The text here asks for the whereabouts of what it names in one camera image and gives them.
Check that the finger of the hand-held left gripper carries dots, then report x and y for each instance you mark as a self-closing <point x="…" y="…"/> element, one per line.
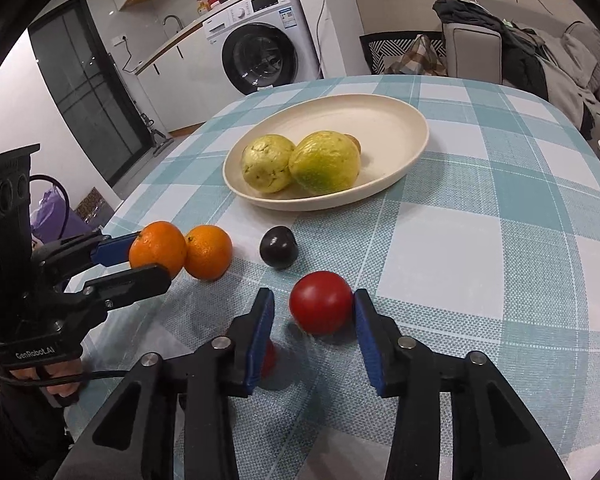
<point x="130" y="282"/>
<point x="115" y="250"/>

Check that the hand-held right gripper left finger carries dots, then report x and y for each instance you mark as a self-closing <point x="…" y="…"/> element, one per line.
<point x="262" y="340"/>

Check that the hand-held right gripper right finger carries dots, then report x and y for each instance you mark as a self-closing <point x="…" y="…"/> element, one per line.
<point x="367" y="340"/>

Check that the red tomato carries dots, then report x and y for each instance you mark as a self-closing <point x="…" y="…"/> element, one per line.
<point x="320" y="302"/>
<point x="269" y="360"/>

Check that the orange mandarin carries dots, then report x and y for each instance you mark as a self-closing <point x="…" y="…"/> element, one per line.
<point x="208" y="252"/>
<point x="157" y="252"/>

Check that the dark purple plum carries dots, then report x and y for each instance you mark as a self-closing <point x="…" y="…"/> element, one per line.
<point x="277" y="247"/>

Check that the small pale yellow guava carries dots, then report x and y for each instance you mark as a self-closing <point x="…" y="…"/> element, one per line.
<point x="267" y="165"/>

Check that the large green-yellow guava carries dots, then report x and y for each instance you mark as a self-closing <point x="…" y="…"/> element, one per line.
<point x="325" y="160"/>

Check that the cream plate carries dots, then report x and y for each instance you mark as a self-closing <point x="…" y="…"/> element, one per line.
<point x="380" y="130"/>

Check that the person's left forearm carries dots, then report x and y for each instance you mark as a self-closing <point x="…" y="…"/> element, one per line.
<point x="20" y="435"/>

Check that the person's left hand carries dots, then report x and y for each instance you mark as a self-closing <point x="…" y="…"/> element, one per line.
<point x="62" y="390"/>

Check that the purple bag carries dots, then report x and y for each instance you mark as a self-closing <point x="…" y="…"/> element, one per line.
<point x="50" y="215"/>

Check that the brown patterned box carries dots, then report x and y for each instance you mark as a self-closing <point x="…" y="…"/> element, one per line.
<point x="90" y="205"/>

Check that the teal checked tablecloth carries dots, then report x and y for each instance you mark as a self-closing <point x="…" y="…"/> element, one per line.
<point x="480" y="260"/>

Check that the black glass door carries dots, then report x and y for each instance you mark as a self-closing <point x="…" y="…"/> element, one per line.
<point x="80" y="85"/>

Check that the white lower cabinets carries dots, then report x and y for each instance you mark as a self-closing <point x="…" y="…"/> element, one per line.
<point x="180" y="90"/>

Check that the metal faucet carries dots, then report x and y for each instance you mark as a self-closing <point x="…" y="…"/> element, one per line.
<point x="180" y="26"/>

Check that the yellow bottle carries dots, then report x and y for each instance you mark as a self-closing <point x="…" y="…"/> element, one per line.
<point x="203" y="8"/>

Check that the checked cloth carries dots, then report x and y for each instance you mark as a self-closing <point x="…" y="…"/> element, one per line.
<point x="420" y="57"/>

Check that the black patterned chair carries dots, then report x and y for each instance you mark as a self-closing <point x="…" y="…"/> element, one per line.
<point x="375" y="50"/>

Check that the white washing machine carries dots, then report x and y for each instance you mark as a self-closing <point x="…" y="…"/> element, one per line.
<point x="280" y="10"/>

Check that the grey sofa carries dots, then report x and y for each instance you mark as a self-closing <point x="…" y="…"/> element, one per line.
<point x="470" y="50"/>

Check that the dark clothes pile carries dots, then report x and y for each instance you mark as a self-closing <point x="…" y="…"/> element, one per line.
<point x="520" y="65"/>

